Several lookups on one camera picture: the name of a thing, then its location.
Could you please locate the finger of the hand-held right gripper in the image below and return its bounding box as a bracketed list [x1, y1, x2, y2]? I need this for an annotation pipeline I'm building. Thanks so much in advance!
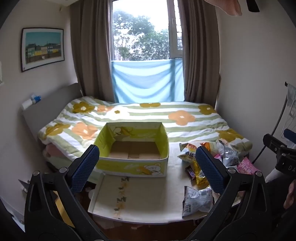
[283, 128, 296, 141]
[263, 133, 290, 154]

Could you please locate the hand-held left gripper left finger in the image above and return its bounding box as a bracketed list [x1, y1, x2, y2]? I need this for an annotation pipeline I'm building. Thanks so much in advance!
[24, 144, 109, 241]

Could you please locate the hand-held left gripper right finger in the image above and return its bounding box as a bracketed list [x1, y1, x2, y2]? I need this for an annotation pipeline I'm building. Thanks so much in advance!
[185, 146, 272, 241]

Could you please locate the pink marshmallow bag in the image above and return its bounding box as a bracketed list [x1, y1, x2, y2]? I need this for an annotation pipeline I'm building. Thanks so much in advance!
[238, 157, 257, 175]

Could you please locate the yellow cardboard box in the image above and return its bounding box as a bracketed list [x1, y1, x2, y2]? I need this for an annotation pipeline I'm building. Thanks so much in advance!
[94, 122, 169, 178]

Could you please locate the person's right hand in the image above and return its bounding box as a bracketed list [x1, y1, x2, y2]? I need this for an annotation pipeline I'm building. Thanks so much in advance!
[283, 179, 296, 209]

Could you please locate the yellow crinkled wrapper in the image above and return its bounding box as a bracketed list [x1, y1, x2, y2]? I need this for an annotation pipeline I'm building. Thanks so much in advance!
[193, 160, 210, 190]

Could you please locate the white cloth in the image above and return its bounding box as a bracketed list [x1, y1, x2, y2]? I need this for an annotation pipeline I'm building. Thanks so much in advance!
[265, 168, 281, 183]

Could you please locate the brown chocolate bar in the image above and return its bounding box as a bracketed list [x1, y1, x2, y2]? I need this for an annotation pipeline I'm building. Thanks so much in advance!
[185, 165, 197, 181]

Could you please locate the black curved pole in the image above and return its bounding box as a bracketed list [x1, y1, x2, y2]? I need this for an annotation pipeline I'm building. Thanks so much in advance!
[252, 81, 289, 164]

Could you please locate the grey snack bag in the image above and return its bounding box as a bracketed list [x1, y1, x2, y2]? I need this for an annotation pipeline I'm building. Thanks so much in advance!
[216, 139, 240, 167]

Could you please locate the yellow snack bag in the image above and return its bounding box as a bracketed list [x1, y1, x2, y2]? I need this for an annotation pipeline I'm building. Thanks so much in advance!
[178, 142, 204, 164]

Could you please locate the grey white chip bag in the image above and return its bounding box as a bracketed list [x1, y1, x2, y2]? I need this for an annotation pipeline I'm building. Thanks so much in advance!
[182, 185, 214, 218]

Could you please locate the pink folded blanket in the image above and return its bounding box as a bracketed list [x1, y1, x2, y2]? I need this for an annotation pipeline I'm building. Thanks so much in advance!
[43, 144, 77, 163]

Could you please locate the cream box lid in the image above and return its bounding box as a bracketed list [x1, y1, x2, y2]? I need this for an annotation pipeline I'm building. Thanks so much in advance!
[88, 174, 130, 219]

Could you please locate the translucent hanging bag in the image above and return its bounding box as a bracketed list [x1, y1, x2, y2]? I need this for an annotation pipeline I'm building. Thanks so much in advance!
[287, 83, 296, 108]

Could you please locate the cream floral tablecloth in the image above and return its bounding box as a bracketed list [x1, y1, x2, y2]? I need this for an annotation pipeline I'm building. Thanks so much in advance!
[88, 148, 245, 225]

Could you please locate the grey headboard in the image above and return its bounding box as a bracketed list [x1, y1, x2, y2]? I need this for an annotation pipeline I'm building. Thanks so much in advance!
[22, 83, 82, 139]

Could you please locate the striped flower blanket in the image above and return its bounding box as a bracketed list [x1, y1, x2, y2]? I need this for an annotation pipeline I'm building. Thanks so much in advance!
[38, 96, 253, 160]

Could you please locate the light blue cloth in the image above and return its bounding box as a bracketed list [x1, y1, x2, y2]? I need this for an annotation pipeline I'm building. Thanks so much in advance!
[111, 59, 185, 103]

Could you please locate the brown left curtain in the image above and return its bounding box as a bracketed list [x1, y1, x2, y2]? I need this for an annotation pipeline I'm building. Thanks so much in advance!
[69, 0, 115, 102]

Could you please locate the framed picture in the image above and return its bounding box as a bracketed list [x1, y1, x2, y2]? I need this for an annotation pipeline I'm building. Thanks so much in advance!
[21, 28, 65, 73]

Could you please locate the black hanging object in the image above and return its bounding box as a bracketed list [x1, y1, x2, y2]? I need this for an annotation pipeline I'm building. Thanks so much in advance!
[246, 0, 260, 12]

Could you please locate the pink hanging garment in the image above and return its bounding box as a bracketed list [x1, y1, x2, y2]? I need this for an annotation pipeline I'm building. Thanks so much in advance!
[205, 0, 243, 16]

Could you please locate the window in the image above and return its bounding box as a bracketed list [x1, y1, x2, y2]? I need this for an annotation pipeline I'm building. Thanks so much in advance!
[112, 0, 184, 62]

